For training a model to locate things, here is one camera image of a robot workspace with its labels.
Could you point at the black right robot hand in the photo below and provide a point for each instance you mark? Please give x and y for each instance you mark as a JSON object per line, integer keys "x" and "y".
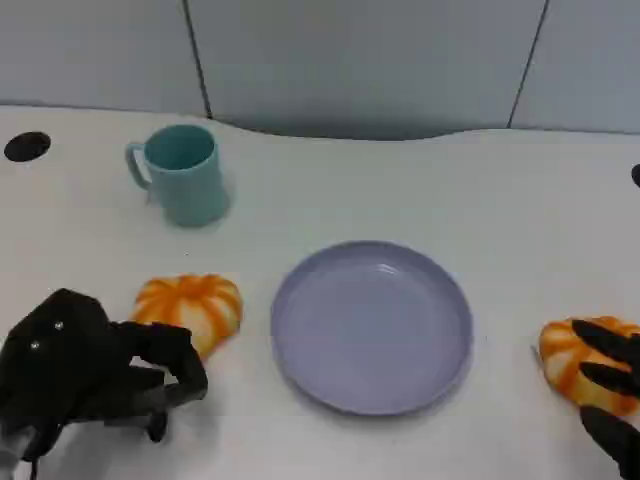
{"x": 617, "y": 442}

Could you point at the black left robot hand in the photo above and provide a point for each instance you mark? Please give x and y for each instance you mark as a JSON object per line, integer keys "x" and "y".
{"x": 170, "y": 350}

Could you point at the orange white toy bread roll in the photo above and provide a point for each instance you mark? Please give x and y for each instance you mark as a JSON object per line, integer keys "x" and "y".
{"x": 190, "y": 305}
{"x": 560, "y": 355}

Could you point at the pale green mug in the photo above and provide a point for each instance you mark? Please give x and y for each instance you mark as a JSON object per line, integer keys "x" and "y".
{"x": 192, "y": 192}

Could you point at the lilac plate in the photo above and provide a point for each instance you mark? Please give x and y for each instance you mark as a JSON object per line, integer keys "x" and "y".
{"x": 372, "y": 335}

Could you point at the black round table grommet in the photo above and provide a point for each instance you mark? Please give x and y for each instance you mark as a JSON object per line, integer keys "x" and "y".
{"x": 27, "y": 147}
{"x": 636, "y": 176}

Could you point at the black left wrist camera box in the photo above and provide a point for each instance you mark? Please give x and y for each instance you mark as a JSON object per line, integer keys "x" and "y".
{"x": 55, "y": 350}

